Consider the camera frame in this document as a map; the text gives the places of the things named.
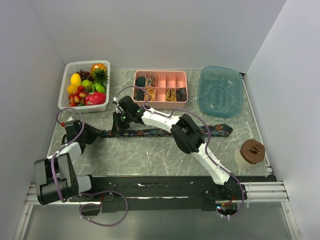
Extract pink dragon fruit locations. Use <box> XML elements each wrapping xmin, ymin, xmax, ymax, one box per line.
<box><xmin>84</xmin><ymin>91</ymin><xmax>106</xmax><ymax>106</ymax></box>

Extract rolled dark green tie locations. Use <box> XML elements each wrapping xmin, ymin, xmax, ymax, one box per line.
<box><xmin>135</xmin><ymin>76</ymin><xmax>146</xmax><ymax>87</ymax></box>

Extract brown lidded white cup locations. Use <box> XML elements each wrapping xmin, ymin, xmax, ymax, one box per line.
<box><xmin>234</xmin><ymin>139</ymin><xmax>266</xmax><ymax>170</ymax></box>

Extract rolled yellow tie left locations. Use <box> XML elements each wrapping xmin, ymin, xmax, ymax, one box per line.
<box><xmin>144</xmin><ymin>88</ymin><xmax>156</xmax><ymax>102</ymax></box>

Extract dark floral patterned necktie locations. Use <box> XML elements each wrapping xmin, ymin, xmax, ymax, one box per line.
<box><xmin>98</xmin><ymin>123</ymin><xmax>234</xmax><ymax>138</ymax></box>

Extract yellow lemon upper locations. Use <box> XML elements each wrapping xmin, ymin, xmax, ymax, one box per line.
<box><xmin>70</xmin><ymin>73</ymin><xmax>82</xmax><ymax>87</ymax></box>

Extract teal translucent plastic tub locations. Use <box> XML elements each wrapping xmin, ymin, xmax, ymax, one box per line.
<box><xmin>197</xmin><ymin>66</ymin><xmax>243</xmax><ymax>118</ymax></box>

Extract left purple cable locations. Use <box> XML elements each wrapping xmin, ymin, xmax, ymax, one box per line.
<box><xmin>49</xmin><ymin>107</ymin><xmax>129</xmax><ymax>228</ymax></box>

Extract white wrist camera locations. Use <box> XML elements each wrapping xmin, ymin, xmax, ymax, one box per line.
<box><xmin>112</xmin><ymin>97</ymin><xmax>123</xmax><ymax>113</ymax></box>
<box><xmin>60</xmin><ymin>117</ymin><xmax>75</xmax><ymax>128</ymax></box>

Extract rolled yellow tie right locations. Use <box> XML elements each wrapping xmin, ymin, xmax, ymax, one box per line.
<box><xmin>165</xmin><ymin>88</ymin><xmax>177</xmax><ymax>102</ymax></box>

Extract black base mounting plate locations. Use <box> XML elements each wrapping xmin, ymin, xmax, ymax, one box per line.
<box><xmin>71</xmin><ymin>176</ymin><xmax>248</xmax><ymax>213</ymax></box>

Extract red cherry bunch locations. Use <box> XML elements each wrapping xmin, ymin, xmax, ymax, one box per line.
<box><xmin>68</xmin><ymin>85</ymin><xmax>87</xmax><ymax>107</ymax></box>

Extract pink compartment organizer box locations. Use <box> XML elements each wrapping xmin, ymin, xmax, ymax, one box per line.
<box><xmin>132</xmin><ymin>70</ymin><xmax>189</xmax><ymax>109</ymax></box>

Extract yellow lemon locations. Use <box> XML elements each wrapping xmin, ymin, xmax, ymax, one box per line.
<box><xmin>70</xmin><ymin>73</ymin><xmax>82</xmax><ymax>87</ymax></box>
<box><xmin>67</xmin><ymin>84</ymin><xmax>78</xmax><ymax>95</ymax></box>

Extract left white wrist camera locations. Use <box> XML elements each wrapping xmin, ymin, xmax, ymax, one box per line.
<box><xmin>60</xmin><ymin>117</ymin><xmax>75</xmax><ymax>128</ymax></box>

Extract yellow lemon lower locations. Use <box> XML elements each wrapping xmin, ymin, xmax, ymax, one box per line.
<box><xmin>67</xmin><ymin>84</ymin><xmax>78</xmax><ymax>95</ymax></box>

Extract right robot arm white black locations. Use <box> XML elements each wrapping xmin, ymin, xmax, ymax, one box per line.
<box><xmin>112</xmin><ymin>95</ymin><xmax>247</xmax><ymax>201</ymax></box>

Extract rolled dark patterned tie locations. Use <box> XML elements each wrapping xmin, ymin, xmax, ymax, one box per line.
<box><xmin>133</xmin><ymin>89</ymin><xmax>145</xmax><ymax>102</ymax></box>
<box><xmin>176</xmin><ymin>87</ymin><xmax>188</xmax><ymax>102</ymax></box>

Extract rolled colourful dotted tie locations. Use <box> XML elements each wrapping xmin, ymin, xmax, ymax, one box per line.
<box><xmin>145</xmin><ymin>76</ymin><xmax>156</xmax><ymax>87</ymax></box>

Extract rolled dark patterned tie right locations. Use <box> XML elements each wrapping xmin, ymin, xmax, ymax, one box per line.
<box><xmin>176</xmin><ymin>87</ymin><xmax>188</xmax><ymax>102</ymax></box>

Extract rolled dark patterned tie left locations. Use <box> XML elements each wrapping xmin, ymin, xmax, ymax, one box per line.
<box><xmin>133</xmin><ymin>89</ymin><xmax>145</xmax><ymax>102</ymax></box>

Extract white plastic fruit basket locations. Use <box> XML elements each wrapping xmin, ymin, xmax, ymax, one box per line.
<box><xmin>58</xmin><ymin>60</ymin><xmax>110</xmax><ymax>113</ymax></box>

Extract purple cable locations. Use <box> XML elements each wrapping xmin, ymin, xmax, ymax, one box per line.
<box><xmin>49</xmin><ymin>107</ymin><xmax>129</xmax><ymax>228</ymax></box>
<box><xmin>115</xmin><ymin>86</ymin><xmax>247</xmax><ymax>221</ymax></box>

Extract orange pineapple with leaves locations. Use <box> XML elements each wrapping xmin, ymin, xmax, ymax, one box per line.
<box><xmin>90</xmin><ymin>63</ymin><xmax>109</xmax><ymax>85</ymax></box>

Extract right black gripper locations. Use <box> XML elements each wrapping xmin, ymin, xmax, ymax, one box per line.
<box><xmin>111</xmin><ymin>111</ymin><xmax>133</xmax><ymax>136</ymax></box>

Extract aluminium rail frame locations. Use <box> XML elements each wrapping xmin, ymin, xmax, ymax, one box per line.
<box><xmin>23</xmin><ymin>159</ymin><xmax>290</xmax><ymax>206</ymax></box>

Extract dark purple grapes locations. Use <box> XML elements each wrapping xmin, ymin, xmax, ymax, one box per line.
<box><xmin>75</xmin><ymin>70</ymin><xmax>94</xmax><ymax>82</ymax></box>

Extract rolled yellow tie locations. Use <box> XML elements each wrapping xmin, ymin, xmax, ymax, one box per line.
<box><xmin>144</xmin><ymin>88</ymin><xmax>156</xmax><ymax>102</ymax></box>
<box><xmin>165</xmin><ymin>88</ymin><xmax>177</xmax><ymax>102</ymax></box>

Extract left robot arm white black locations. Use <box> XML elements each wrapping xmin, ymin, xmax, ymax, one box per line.
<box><xmin>34</xmin><ymin>120</ymin><xmax>102</xmax><ymax>205</ymax></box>

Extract light green pear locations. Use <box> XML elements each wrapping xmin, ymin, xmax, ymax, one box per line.
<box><xmin>81</xmin><ymin>79</ymin><xmax>93</xmax><ymax>88</ymax></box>

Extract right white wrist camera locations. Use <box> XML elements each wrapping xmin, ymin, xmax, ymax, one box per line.
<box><xmin>112</xmin><ymin>97</ymin><xmax>123</xmax><ymax>113</ymax></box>

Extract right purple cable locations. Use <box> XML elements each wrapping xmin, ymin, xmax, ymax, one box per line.
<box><xmin>115</xmin><ymin>86</ymin><xmax>247</xmax><ymax>221</ymax></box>

